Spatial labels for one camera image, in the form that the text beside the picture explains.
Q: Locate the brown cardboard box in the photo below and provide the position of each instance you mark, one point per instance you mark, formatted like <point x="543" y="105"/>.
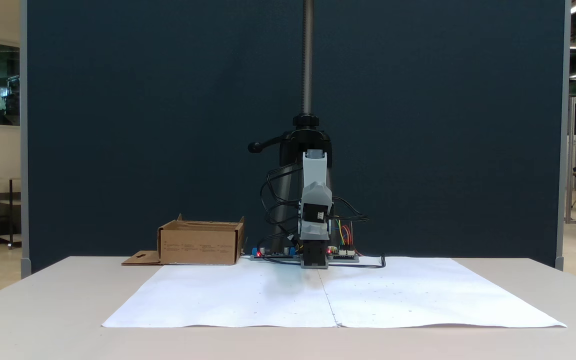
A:
<point x="198" y="245"/>

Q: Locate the blue circuit board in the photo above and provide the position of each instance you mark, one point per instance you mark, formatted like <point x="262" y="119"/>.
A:
<point x="268" y="256"/>

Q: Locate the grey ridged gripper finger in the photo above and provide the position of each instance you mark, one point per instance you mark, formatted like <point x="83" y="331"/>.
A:
<point x="315" y="232"/>

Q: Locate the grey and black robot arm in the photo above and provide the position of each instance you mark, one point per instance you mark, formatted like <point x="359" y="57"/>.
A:
<point x="314" y="170"/>

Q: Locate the framed wall window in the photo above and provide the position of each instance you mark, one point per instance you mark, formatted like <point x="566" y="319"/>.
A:
<point x="5" y="82"/>

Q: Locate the dark blue partition panel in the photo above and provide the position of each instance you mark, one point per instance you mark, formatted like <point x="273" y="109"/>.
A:
<point x="118" y="125"/>

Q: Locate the white paper sheet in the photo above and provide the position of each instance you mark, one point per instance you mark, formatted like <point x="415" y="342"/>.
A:
<point x="443" y="300"/>
<point x="218" y="300"/>

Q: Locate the dark shelf cart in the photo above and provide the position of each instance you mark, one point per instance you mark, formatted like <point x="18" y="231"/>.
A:
<point x="9" y="202"/>

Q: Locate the black tripod with metal pole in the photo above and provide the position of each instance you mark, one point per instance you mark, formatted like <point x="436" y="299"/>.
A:
<point x="307" y="50"/>

